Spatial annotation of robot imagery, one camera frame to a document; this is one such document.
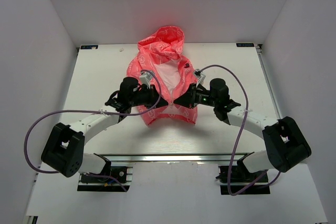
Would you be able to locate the pink patterned hooded jacket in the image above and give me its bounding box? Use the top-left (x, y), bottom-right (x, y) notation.
top-left (126, 26), bottom-right (197, 126)

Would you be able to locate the aluminium front rail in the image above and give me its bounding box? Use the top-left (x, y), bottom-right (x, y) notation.
top-left (91, 153), bottom-right (255, 164)

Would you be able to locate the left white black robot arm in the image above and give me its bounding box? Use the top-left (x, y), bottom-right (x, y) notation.
top-left (41, 77), bottom-right (168, 182)

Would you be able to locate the right blue corner label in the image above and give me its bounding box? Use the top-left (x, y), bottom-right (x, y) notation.
top-left (236, 42), bottom-right (255, 47)

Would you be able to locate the aluminium right side rail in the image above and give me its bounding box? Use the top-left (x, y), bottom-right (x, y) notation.
top-left (256, 44), bottom-right (299, 162)

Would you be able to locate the aluminium rail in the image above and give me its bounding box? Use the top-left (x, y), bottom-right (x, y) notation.
top-left (91, 153), bottom-right (255, 164)
top-left (256, 44), bottom-right (299, 162)

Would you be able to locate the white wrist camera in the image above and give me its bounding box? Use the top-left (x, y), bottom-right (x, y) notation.
top-left (194, 69), bottom-right (206, 88)
top-left (139, 70), bottom-right (155, 89)

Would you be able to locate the left blue corner label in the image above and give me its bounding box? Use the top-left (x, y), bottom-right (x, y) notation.
top-left (80, 45), bottom-right (98, 50)

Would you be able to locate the blue corner label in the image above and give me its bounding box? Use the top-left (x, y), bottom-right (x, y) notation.
top-left (236, 42), bottom-right (255, 47)
top-left (80, 45), bottom-right (98, 50)

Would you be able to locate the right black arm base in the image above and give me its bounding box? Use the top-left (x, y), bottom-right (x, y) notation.
top-left (215, 165), bottom-right (270, 195)

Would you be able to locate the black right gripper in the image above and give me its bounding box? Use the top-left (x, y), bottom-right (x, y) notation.
top-left (174, 83), bottom-right (218, 109)

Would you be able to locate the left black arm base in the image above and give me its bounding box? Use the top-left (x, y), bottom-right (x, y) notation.
top-left (77, 165), bottom-right (133, 193)

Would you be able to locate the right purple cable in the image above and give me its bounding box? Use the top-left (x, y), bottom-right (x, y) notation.
top-left (195, 64), bottom-right (284, 196)

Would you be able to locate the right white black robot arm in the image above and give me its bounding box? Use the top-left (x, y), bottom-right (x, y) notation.
top-left (174, 78), bottom-right (312, 182)

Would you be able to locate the purple cable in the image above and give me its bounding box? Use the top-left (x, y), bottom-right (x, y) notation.
top-left (24, 69), bottom-right (162, 192)
top-left (195, 64), bottom-right (284, 196)

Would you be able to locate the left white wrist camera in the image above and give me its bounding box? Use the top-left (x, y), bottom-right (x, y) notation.
top-left (139, 70), bottom-right (155, 89)

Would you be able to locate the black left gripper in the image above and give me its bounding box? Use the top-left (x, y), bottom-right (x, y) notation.
top-left (129, 84), bottom-right (168, 110)

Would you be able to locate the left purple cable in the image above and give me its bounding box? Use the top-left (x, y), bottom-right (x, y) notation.
top-left (24, 69), bottom-right (162, 192)

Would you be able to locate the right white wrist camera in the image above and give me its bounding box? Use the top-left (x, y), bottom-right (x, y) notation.
top-left (194, 69), bottom-right (206, 88)

